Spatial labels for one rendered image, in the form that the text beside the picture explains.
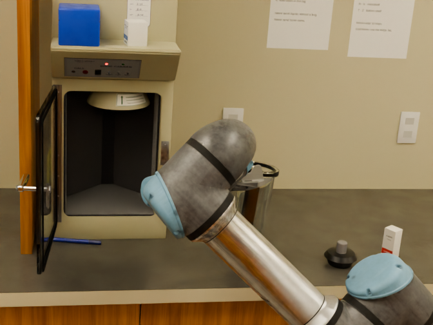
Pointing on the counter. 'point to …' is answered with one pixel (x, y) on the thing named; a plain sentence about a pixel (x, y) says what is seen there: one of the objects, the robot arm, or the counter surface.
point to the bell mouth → (118, 100)
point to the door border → (40, 182)
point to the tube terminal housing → (105, 6)
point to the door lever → (24, 184)
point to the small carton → (135, 32)
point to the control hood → (172, 49)
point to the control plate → (84, 64)
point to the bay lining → (108, 144)
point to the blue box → (79, 24)
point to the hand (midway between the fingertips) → (256, 176)
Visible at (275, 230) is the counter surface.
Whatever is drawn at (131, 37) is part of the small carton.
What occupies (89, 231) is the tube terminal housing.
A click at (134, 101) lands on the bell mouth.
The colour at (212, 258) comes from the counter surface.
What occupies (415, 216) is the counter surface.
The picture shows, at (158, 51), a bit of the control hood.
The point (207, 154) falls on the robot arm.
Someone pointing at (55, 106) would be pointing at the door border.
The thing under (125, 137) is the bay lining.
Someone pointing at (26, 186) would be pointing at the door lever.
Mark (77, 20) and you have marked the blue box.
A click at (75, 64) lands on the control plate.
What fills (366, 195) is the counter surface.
